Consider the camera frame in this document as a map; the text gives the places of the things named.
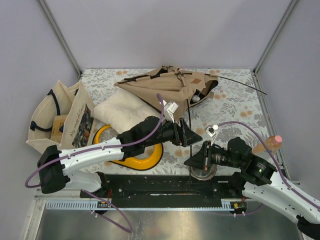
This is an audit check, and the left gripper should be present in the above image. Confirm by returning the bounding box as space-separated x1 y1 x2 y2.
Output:
144 116 203 148

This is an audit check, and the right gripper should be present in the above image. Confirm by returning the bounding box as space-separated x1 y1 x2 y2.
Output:
184 140 243 170

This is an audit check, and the black tent pole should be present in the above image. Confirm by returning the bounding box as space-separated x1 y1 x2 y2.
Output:
185 97 194 190
175 73 267 95

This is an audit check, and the beige pet tent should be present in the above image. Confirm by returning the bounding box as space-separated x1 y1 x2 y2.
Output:
114 66 219 118

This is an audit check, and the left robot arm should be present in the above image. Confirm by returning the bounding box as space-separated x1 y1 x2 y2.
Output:
37 116 203 198

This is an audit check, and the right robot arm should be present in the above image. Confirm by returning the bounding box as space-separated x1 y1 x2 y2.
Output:
184 137 320 240

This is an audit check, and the stainless steel bowl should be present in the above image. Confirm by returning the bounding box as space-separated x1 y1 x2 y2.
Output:
191 164 217 181

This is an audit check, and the white pompom toy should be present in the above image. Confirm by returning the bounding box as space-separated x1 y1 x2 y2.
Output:
192 95 201 102

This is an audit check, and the yellow double bowl holder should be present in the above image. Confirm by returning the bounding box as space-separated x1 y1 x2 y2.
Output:
92 124 164 171

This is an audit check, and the white fluffy cushion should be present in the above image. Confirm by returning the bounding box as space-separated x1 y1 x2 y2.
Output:
93 89 160 134

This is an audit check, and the orange drink bottle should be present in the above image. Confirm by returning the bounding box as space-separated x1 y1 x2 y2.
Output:
252 135 283 155

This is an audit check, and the cream tote bag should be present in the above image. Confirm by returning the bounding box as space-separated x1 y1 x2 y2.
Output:
26 81 96 154

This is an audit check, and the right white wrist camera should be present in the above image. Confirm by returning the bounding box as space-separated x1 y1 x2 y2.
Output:
204 124 219 146

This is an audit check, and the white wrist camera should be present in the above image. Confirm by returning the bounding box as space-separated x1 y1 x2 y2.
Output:
204 124 219 146
163 101 179 123

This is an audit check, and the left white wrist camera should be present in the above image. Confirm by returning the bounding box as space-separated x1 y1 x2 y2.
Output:
163 101 179 123

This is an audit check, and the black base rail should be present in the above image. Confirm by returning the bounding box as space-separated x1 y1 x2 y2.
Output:
93 174 243 209

